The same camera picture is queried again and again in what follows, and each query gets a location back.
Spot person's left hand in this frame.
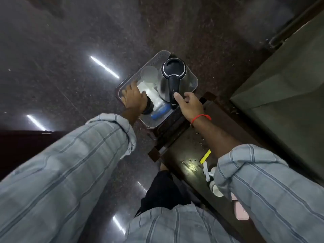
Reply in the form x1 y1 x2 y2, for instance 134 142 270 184
120 81 149 112

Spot person's right hand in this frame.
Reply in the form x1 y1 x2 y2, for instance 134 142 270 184
174 91 206 123

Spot clear plastic tray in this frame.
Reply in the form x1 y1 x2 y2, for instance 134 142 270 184
116 50 198 129

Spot person's right forearm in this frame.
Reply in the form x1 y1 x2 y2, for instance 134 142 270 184
190 116 244 160

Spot person's left forearm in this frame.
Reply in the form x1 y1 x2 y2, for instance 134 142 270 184
120 107 148 126

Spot white plastic container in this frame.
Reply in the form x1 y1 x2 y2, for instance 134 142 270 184
137 82 164 109

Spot black round jar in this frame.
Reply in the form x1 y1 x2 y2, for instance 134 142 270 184
142 96 154 115

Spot clear drinking glass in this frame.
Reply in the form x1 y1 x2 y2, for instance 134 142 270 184
140 66 159 84

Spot blue pen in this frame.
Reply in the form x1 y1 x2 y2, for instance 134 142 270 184
151 107 170 119

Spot red thread wristband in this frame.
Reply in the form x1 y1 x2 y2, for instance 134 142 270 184
190 114 212 125

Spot dark wooden table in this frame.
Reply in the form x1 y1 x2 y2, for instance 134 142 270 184
148 92 324 243

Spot yellow flat stick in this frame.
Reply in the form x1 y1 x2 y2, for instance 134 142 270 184
200 149 211 165

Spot white plastic clip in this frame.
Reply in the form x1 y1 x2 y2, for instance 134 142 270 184
202 161 215 182

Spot black trousers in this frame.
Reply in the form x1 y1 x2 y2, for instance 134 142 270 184
134 170 201 218

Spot small white cup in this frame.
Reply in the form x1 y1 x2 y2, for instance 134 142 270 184
209 181 225 198

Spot grey green furniture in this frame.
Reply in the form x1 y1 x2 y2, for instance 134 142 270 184
230 9 324 186

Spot striped light blue shirt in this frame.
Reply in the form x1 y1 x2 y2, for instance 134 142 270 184
0 113 324 243

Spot dark brown furniture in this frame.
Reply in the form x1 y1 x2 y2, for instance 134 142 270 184
0 130 67 180

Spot steel kettle with black handle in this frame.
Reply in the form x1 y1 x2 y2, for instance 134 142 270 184
157 58 187 110

